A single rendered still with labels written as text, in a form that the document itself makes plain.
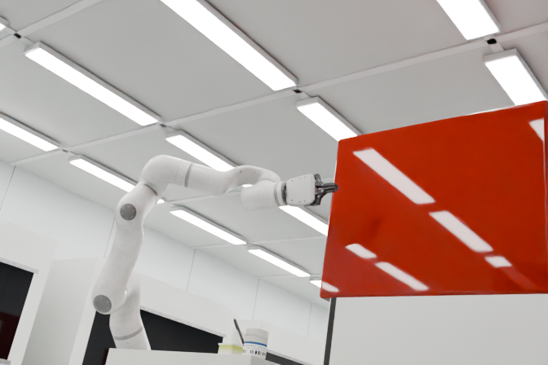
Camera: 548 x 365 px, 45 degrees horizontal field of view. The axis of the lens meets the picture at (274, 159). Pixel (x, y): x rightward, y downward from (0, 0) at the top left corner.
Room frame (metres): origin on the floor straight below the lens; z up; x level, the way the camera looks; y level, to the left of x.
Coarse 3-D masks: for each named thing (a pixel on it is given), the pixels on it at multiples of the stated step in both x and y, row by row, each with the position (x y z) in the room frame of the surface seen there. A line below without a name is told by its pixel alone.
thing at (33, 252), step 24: (0, 240) 4.78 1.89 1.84; (24, 240) 4.92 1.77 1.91; (48, 240) 5.06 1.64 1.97; (0, 264) 4.82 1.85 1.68; (24, 264) 4.97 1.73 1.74; (48, 264) 5.11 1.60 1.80; (0, 288) 4.87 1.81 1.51; (24, 288) 5.01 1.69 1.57; (0, 312) 4.91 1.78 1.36; (24, 312) 5.05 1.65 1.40; (0, 336) 4.95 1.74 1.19; (24, 336) 5.10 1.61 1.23; (0, 360) 4.99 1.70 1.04
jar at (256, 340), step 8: (248, 328) 2.01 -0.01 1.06; (256, 328) 2.00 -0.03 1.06; (248, 336) 2.01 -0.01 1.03; (256, 336) 2.00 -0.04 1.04; (264, 336) 2.01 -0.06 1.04; (248, 344) 2.00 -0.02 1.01; (256, 344) 2.00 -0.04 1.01; (264, 344) 2.01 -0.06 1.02; (248, 352) 2.00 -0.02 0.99; (256, 352) 2.00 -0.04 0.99; (264, 352) 2.01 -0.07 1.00
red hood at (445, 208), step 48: (384, 144) 2.03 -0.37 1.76; (432, 144) 1.91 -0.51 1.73; (480, 144) 1.80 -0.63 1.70; (528, 144) 1.71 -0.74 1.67; (336, 192) 2.15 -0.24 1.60; (384, 192) 2.02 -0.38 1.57; (432, 192) 1.91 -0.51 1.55; (480, 192) 1.80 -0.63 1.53; (528, 192) 1.71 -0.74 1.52; (336, 240) 2.13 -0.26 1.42; (384, 240) 2.01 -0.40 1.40; (432, 240) 1.90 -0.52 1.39; (480, 240) 1.80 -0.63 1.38; (528, 240) 1.71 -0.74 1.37; (336, 288) 2.12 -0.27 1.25; (384, 288) 2.00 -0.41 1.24; (432, 288) 1.89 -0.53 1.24; (480, 288) 1.80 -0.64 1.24; (528, 288) 1.71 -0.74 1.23
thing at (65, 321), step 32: (64, 288) 5.65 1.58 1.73; (160, 288) 5.98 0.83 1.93; (64, 320) 5.57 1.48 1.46; (96, 320) 5.54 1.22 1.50; (160, 320) 6.04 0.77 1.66; (192, 320) 6.34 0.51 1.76; (224, 320) 6.66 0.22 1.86; (32, 352) 5.79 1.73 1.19; (64, 352) 5.49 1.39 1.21; (96, 352) 5.60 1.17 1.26; (192, 352) 6.40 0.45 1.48
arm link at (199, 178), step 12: (192, 168) 2.05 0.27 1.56; (204, 168) 2.06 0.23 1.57; (240, 168) 2.08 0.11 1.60; (252, 168) 2.09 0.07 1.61; (192, 180) 2.06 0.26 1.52; (204, 180) 2.05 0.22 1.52; (216, 180) 2.05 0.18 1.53; (228, 180) 2.06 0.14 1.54; (240, 180) 2.11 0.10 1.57; (252, 180) 2.12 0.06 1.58; (276, 180) 2.09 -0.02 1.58; (204, 192) 2.10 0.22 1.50; (216, 192) 2.07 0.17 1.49
